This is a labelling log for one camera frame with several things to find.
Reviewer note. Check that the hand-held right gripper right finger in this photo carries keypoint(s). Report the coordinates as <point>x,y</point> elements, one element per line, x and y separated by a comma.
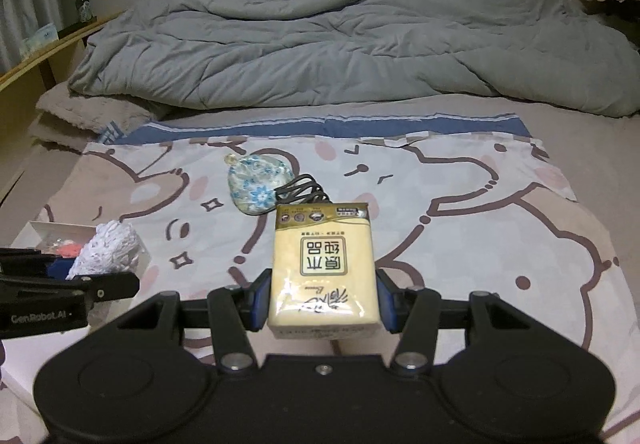
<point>387,301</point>

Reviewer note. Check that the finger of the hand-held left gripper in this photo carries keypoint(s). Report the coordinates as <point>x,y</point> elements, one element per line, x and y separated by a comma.
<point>60,270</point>
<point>100,286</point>

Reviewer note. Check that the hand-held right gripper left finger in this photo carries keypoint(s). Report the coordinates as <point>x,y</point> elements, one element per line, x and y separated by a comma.
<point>261,299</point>

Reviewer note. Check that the white crochet doll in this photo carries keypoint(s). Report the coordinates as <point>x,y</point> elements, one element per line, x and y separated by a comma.
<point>110,249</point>

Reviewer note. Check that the white cardboard box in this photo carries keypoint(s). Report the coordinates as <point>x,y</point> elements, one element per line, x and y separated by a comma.
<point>40,230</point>

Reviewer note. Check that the yellow tissue pack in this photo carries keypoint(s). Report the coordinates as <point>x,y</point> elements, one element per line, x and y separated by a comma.
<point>322,274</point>

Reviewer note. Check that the cartoon printed blanket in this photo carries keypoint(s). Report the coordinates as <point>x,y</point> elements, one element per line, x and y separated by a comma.
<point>450,234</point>

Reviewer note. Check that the blue floral pouch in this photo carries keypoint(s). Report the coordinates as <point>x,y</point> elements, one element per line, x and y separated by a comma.
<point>255,184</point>

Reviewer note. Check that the beige fleece blanket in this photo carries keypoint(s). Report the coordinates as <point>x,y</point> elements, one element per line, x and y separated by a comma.
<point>85,116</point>

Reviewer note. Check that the long wooden bedside shelf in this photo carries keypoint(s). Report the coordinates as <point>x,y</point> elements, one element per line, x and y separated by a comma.
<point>30,69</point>

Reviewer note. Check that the pale green tissue packets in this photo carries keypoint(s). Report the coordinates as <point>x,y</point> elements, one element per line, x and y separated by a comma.
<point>40,35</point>

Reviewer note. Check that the beige bed sheet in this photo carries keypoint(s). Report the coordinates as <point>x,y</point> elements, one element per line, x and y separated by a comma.
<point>575,144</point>

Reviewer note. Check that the grey curtain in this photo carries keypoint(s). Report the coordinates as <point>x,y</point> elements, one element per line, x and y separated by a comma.
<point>25,19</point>

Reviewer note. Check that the grey duvet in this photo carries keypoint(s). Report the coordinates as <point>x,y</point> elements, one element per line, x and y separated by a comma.
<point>325,49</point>

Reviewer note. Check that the green glass bottle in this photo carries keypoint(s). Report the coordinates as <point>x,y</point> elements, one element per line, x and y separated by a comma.
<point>82,4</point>

